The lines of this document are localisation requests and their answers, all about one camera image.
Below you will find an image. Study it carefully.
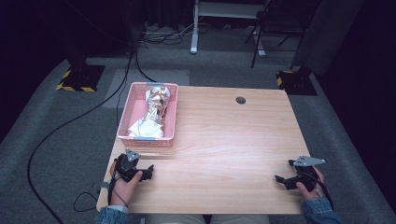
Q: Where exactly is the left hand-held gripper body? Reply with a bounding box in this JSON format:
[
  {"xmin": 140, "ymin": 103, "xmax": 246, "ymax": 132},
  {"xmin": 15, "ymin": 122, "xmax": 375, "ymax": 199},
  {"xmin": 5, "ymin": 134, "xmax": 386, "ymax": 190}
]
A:
[{"xmin": 115, "ymin": 147, "xmax": 149, "ymax": 183}]

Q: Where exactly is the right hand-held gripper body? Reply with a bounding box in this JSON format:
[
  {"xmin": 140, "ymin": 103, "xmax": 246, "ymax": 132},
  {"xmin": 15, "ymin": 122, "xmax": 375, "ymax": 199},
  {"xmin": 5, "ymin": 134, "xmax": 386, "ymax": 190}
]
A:
[{"xmin": 288, "ymin": 155, "xmax": 327, "ymax": 192}]

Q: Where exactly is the person's right hand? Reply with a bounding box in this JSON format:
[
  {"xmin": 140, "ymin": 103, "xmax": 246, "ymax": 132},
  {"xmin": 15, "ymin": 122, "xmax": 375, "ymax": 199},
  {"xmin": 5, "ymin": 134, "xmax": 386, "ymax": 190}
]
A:
[{"xmin": 295, "ymin": 166, "xmax": 327, "ymax": 201}]

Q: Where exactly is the person's left hand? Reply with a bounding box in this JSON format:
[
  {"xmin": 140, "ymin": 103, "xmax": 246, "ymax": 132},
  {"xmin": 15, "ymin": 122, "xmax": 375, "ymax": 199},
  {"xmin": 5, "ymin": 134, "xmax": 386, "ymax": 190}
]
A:
[{"xmin": 108, "ymin": 160, "xmax": 144, "ymax": 207}]

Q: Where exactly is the white crumpled paper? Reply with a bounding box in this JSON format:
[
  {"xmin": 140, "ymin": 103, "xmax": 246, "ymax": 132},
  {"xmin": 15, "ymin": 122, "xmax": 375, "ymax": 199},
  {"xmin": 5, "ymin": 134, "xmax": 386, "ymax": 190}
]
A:
[{"xmin": 127, "ymin": 119, "xmax": 164, "ymax": 139}]

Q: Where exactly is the pink plastic basket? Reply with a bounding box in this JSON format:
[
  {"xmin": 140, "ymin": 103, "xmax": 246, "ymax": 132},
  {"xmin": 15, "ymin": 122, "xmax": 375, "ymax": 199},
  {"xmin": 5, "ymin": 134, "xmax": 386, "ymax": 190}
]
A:
[{"xmin": 116, "ymin": 81, "xmax": 179, "ymax": 148}]

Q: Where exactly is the silver foil bag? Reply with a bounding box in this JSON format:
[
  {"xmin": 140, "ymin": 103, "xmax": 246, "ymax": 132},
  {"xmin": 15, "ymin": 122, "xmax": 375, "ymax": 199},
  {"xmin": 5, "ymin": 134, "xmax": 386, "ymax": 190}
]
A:
[{"xmin": 138, "ymin": 86, "xmax": 172, "ymax": 131}]

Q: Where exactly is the black stand base striped edge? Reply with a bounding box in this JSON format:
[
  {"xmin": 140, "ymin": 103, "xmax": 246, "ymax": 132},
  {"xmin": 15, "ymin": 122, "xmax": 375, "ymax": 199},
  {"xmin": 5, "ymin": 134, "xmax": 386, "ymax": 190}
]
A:
[
  {"xmin": 55, "ymin": 63, "xmax": 106, "ymax": 93},
  {"xmin": 276, "ymin": 65, "xmax": 318, "ymax": 96}
]

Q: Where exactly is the grey hanging curtain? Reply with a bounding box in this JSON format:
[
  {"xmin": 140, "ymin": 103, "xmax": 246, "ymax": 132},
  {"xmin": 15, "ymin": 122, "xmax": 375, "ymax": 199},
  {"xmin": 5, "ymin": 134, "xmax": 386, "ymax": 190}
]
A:
[{"xmin": 291, "ymin": 0, "xmax": 366, "ymax": 77}]

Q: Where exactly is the black chair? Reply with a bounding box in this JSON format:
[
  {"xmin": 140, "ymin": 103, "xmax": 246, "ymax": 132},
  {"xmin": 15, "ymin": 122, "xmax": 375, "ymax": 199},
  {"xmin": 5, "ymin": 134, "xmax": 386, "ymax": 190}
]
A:
[{"xmin": 245, "ymin": 0, "xmax": 314, "ymax": 69}]

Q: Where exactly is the right hand-held gripper cable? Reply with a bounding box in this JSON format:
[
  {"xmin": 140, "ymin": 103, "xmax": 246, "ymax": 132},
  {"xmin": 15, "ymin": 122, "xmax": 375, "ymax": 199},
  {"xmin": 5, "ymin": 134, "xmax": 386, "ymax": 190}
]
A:
[{"xmin": 306, "ymin": 172, "xmax": 335, "ymax": 210}]

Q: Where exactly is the hand-held gripper cable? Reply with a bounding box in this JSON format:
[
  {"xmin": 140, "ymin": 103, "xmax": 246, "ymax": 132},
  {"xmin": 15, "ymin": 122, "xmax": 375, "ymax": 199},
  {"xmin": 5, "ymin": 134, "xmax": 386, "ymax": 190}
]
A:
[
  {"xmin": 306, "ymin": 172, "xmax": 335, "ymax": 210},
  {"xmin": 106, "ymin": 159, "xmax": 129, "ymax": 208}
]

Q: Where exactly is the left hand-held gripper cable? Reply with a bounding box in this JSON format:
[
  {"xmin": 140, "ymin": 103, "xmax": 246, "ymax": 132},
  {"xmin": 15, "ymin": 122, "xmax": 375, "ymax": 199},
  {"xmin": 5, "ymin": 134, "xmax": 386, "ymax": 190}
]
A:
[{"xmin": 106, "ymin": 159, "xmax": 129, "ymax": 208}]

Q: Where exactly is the black looped cable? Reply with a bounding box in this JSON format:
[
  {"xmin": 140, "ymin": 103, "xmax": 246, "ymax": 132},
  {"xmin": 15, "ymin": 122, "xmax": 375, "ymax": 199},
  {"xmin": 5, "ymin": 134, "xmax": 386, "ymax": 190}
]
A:
[{"xmin": 73, "ymin": 190, "xmax": 101, "ymax": 214}]

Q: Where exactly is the thin black floor cable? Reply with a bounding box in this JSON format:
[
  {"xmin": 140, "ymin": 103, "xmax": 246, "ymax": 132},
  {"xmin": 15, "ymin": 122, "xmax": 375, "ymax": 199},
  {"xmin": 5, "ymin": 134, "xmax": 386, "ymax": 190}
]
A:
[{"xmin": 115, "ymin": 52, "xmax": 157, "ymax": 127}]

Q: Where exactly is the long black floor cable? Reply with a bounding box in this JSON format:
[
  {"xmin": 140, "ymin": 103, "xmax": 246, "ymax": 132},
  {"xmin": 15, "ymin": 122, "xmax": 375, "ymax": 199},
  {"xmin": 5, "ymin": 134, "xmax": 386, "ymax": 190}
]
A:
[{"xmin": 26, "ymin": 51, "xmax": 135, "ymax": 224}]

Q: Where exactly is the bundle of floor cables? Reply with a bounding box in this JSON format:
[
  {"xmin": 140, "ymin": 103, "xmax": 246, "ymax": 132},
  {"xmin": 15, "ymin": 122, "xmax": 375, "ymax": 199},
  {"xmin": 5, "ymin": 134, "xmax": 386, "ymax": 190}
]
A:
[{"xmin": 139, "ymin": 21, "xmax": 219, "ymax": 47}]

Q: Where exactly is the white metal desk frame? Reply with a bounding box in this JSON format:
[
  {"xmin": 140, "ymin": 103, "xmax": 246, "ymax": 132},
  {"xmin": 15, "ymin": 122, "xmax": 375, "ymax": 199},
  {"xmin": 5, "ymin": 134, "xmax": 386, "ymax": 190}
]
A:
[{"xmin": 190, "ymin": 0, "xmax": 267, "ymax": 58}]

